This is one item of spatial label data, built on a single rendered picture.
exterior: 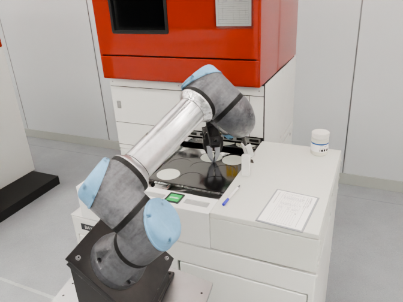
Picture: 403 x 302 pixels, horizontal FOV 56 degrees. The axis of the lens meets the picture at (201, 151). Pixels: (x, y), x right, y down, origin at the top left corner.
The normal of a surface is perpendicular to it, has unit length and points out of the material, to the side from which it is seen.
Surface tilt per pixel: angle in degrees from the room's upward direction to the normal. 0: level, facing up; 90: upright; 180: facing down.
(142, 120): 90
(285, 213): 0
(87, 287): 90
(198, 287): 0
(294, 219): 0
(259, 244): 90
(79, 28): 90
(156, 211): 52
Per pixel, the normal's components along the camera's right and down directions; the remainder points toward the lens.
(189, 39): -0.40, 0.40
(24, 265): -0.05, -0.91
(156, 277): 0.64, -0.60
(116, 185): 0.38, -0.29
